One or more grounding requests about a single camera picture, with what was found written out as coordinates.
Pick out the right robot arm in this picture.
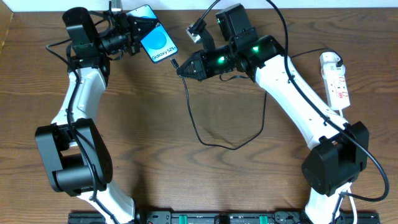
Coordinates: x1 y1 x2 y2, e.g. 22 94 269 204
177 4 369 223

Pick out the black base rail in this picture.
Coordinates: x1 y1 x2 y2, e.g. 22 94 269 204
67 211 381 224

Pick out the white charger plug adapter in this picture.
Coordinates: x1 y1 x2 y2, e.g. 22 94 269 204
320 51 346 80

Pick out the white power strip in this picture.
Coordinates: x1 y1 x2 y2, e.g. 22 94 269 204
323 75 351 110

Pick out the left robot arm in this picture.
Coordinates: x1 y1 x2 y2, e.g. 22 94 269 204
35 7 160 223

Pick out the white power strip cord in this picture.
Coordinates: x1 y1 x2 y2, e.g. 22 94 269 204
338 108 358 224

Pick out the blue Galaxy smartphone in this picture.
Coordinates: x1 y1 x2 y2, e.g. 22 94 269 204
127 4 178 63

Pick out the black USB charging cable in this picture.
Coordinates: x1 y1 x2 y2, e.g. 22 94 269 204
169 47 344 151

